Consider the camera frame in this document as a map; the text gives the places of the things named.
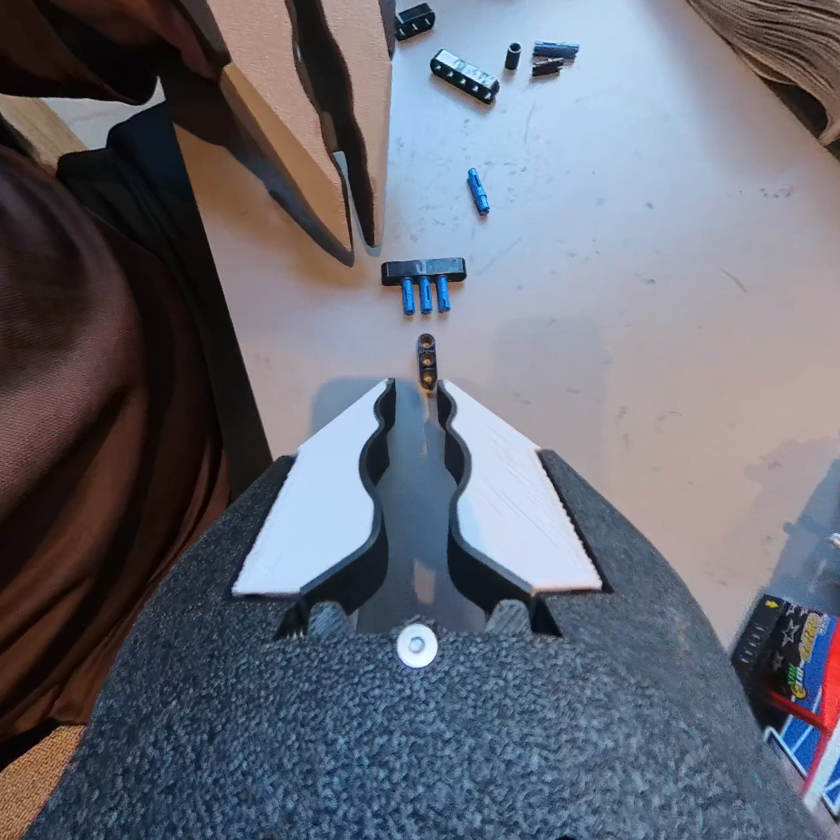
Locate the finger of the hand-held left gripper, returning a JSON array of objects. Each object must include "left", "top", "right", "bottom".
[
  {"left": 322, "top": 0, "right": 395, "bottom": 249},
  {"left": 206, "top": 0, "right": 357, "bottom": 266}
]

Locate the open instruction booklet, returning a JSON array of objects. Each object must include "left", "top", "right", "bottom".
[{"left": 686, "top": 0, "right": 840, "bottom": 148}]

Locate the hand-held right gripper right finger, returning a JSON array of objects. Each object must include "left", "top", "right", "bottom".
[{"left": 436, "top": 381, "right": 603, "bottom": 611}]

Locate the person's left forearm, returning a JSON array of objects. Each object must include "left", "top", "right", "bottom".
[{"left": 0, "top": 0, "right": 221, "bottom": 106}]

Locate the red toy brick car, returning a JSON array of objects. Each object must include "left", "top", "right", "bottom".
[{"left": 730, "top": 533, "right": 840, "bottom": 818}]

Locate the long black toy beam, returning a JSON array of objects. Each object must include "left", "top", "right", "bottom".
[
  {"left": 430, "top": 49, "right": 501, "bottom": 106},
  {"left": 381, "top": 257, "right": 467, "bottom": 287}
]

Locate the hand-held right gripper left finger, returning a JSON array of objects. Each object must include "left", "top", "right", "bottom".
[{"left": 231, "top": 378, "right": 396, "bottom": 614}]

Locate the white desk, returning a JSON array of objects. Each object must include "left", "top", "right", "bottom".
[{"left": 174, "top": 0, "right": 840, "bottom": 657}]

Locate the short black toy beam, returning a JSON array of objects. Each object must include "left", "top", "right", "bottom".
[
  {"left": 394, "top": 3, "right": 437, "bottom": 42},
  {"left": 416, "top": 333, "right": 439, "bottom": 395}
]

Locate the person's brown sweater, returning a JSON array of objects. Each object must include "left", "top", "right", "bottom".
[{"left": 0, "top": 144, "right": 234, "bottom": 739}]

